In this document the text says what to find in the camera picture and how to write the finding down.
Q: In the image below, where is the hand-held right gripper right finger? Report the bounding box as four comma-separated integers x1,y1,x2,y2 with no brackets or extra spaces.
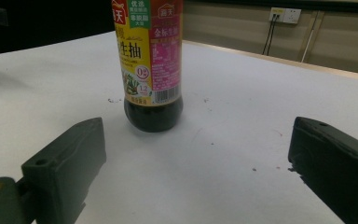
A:
287,116,358,224

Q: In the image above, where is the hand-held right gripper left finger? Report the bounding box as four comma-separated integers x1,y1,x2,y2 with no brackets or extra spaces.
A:
21,117,107,224

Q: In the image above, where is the soy sauce bottle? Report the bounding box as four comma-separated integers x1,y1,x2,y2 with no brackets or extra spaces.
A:
111,0,185,133

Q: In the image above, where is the black curtain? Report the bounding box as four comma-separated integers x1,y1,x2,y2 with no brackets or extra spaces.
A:
0,0,116,58

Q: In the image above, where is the vertical wall trim strip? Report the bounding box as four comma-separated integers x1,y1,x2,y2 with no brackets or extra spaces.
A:
297,10,328,63

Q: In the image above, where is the black wall cable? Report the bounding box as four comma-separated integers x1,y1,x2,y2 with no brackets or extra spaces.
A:
266,14,280,57
261,14,276,56

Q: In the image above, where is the white wall socket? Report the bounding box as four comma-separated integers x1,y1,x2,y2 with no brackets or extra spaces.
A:
268,7,302,25

